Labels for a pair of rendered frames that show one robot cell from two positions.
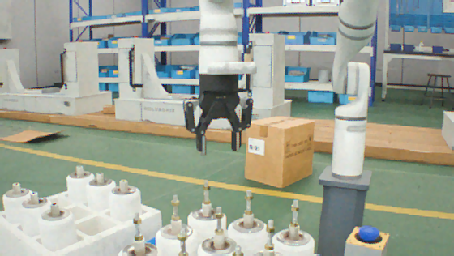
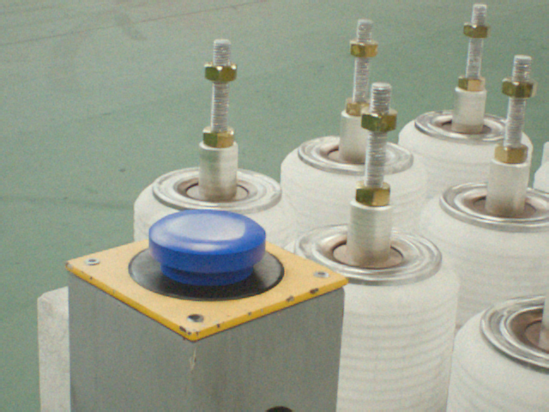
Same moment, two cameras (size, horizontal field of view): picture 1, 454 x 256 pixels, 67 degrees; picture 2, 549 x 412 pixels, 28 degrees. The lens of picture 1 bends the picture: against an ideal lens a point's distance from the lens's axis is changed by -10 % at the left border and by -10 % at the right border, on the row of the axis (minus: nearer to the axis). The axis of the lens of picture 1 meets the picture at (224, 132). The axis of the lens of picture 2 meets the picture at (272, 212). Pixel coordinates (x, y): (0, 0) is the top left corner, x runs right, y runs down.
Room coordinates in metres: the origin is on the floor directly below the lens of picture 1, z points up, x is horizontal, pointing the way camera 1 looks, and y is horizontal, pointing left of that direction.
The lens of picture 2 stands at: (0.72, -0.61, 0.47)
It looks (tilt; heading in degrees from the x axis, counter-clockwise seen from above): 20 degrees down; 102
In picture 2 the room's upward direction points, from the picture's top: 3 degrees clockwise
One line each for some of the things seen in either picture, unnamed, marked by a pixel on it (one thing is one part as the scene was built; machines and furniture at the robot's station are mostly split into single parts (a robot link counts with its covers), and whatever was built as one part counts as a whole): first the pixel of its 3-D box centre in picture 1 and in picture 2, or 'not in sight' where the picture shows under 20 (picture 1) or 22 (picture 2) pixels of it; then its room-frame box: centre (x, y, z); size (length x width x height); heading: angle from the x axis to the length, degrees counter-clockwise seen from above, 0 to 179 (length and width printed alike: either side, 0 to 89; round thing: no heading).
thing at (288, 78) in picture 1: (295, 74); not in sight; (5.50, -1.03, 0.36); 0.50 x 0.38 x 0.21; 157
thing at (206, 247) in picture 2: (368, 234); (207, 254); (0.62, -0.27, 0.32); 0.04 x 0.04 x 0.02
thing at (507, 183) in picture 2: (219, 240); (506, 186); (0.72, 0.01, 0.26); 0.02 x 0.02 x 0.03
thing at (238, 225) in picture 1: (248, 225); not in sight; (0.82, -0.06, 0.25); 0.08 x 0.08 x 0.01
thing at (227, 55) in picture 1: (222, 57); not in sight; (0.70, 0.00, 0.64); 0.11 x 0.09 x 0.06; 24
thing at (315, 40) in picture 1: (325, 38); not in sight; (5.34, -1.43, 0.90); 0.50 x 0.38 x 0.21; 154
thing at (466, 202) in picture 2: (219, 245); (503, 208); (0.72, 0.01, 0.25); 0.08 x 0.08 x 0.01
